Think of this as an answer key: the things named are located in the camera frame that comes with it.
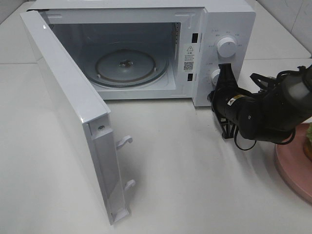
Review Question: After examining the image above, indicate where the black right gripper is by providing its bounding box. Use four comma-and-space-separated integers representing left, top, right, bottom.
210, 63, 251, 139

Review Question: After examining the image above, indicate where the burger with lettuce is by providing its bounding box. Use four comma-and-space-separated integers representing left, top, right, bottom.
303, 123, 312, 160

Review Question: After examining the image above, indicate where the pink round plate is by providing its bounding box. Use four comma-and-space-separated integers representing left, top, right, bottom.
274, 123, 312, 203

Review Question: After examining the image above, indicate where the white microwave door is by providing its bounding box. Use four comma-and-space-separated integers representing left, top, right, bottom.
20, 11, 135, 224

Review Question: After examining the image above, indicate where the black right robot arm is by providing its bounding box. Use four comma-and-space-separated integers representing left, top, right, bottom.
209, 63, 312, 144

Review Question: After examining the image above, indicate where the lower white timer knob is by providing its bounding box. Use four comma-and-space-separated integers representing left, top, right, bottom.
211, 69, 220, 86

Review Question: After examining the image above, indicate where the upper white power knob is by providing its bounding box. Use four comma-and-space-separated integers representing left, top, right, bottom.
216, 36, 237, 58

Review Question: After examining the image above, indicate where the glass microwave turntable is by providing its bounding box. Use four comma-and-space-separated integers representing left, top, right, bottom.
87, 49, 169, 88

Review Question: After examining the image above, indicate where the white microwave oven body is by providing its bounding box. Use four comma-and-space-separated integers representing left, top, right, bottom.
25, 0, 256, 107

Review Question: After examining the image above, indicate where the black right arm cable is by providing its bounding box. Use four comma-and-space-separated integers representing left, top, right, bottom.
233, 66, 308, 151

